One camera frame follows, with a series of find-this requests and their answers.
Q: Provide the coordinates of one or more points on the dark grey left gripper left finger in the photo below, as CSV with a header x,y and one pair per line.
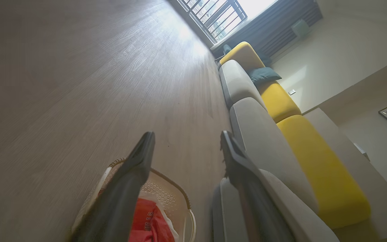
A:
x,y
119,201

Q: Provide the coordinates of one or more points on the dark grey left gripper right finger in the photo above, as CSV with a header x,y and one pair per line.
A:
x,y
254,201

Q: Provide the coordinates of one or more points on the red garment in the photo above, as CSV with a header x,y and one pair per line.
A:
x,y
146,222

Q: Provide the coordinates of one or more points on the white woven laundry basket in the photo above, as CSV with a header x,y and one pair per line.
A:
x,y
166,195

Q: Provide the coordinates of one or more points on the grey sofa seat cushion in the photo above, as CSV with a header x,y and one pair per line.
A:
x,y
264,141
239,84
301,222

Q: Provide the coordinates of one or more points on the dark teal throw pillow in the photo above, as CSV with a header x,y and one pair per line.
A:
x,y
226,49
262,74

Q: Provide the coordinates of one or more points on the dark striped curtain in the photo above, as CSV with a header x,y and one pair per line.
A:
x,y
274,23

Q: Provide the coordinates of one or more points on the window with metal grille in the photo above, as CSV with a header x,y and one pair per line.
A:
x,y
213,16

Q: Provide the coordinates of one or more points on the white wall socket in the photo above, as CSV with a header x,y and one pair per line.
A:
x,y
292,92

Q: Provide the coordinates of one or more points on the white wall switch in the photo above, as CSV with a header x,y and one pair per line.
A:
x,y
361,151

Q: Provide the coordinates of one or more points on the white wall box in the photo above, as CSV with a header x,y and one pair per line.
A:
x,y
301,28

